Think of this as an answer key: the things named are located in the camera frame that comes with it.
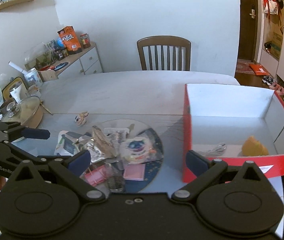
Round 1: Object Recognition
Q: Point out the white green printed pouch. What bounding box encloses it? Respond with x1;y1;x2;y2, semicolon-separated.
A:
54;131;92;156

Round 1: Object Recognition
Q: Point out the silver foil snack bag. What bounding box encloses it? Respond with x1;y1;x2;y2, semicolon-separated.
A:
78;126;118;164

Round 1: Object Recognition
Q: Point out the yellow plush toy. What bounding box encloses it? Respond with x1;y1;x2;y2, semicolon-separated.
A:
242;136;269;157

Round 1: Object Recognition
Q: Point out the round cartoon face packet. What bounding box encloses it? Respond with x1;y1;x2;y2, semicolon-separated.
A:
119;137;163;165

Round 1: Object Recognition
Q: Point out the pot with glass lid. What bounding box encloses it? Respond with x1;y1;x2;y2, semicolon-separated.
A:
0;96;43;128

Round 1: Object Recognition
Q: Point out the pink binder clip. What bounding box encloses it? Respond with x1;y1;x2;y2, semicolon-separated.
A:
83;165;107;187

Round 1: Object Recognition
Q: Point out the white mug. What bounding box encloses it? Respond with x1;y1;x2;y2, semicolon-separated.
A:
9;81;26;103

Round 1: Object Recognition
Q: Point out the small cartoon figurine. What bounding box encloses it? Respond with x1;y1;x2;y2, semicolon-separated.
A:
75;112;89;126

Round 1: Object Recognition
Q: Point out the white printed cup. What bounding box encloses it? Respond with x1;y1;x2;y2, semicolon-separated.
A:
24;68;43;87

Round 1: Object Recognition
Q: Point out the red cardboard box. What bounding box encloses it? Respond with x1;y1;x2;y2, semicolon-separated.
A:
183;83;284;178

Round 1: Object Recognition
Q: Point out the white text sachet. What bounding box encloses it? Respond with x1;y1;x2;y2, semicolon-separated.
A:
103;127;130;145

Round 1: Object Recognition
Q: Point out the pink sticky note pad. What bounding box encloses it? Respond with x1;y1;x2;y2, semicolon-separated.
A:
123;164;146;181

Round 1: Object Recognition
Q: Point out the glass terrarium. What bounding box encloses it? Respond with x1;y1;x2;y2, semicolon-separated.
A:
23;42;54;70

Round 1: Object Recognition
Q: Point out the white sideboard cabinet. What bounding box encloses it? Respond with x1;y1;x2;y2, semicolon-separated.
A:
39;41;104;82

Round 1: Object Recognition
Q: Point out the orange snack bag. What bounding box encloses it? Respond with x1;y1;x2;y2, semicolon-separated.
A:
58;26;82;55

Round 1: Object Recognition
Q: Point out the orange red floor mat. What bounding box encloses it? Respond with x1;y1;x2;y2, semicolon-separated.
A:
249;63;269;76

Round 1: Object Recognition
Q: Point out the red sauce jar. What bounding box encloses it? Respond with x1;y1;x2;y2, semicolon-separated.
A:
80;34;90;49

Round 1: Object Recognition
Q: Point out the brown wooden chair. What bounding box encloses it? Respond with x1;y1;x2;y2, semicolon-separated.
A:
137;35;191;71

